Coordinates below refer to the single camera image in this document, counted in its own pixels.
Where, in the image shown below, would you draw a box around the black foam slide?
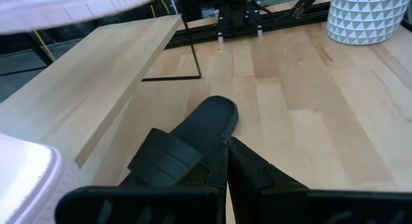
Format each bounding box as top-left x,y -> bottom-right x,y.
118,95 -> 239,188

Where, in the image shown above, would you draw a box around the green succulent in patterned pot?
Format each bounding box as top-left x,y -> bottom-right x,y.
326,0 -> 412,46

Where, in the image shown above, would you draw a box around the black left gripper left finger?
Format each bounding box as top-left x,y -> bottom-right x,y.
54,137 -> 230,224

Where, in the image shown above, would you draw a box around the black table frame rails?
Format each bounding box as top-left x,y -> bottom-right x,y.
167,1 -> 332,50

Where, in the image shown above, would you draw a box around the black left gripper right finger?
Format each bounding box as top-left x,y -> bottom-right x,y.
227,136 -> 412,224

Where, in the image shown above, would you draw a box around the wooden shelf with black legs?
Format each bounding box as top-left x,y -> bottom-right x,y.
0,14 -> 202,169

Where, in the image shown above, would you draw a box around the pink foam slide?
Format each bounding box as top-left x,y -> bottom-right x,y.
0,0 -> 165,35
0,132 -> 80,224

